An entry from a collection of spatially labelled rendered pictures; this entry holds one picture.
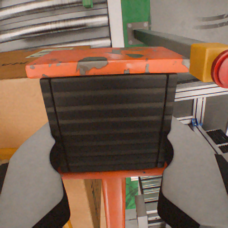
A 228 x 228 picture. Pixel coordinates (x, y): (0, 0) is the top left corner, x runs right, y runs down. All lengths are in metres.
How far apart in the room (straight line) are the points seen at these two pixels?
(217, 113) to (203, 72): 1.16
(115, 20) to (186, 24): 0.80
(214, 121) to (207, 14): 0.81
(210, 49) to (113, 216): 0.31
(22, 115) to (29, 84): 0.06
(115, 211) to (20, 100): 0.21
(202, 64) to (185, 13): 1.07
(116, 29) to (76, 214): 0.62
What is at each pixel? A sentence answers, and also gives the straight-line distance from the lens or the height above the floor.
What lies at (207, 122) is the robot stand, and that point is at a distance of 1.52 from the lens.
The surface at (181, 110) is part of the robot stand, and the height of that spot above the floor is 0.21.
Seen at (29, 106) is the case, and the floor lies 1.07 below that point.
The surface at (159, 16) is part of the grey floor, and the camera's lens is 1.36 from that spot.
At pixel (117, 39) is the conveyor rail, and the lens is 0.72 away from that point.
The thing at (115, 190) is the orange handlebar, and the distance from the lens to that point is 0.17.
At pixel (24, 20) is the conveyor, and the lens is 0.90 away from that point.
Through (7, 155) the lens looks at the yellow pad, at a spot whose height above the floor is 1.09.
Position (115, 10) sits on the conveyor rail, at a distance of 0.72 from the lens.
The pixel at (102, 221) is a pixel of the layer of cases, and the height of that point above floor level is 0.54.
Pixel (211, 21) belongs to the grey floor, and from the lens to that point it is 1.51.
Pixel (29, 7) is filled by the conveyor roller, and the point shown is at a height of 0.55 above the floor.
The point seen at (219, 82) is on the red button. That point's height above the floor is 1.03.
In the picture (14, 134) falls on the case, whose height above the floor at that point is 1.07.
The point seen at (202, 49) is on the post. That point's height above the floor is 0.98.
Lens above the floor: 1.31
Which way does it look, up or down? 61 degrees down
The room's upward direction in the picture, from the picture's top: 175 degrees clockwise
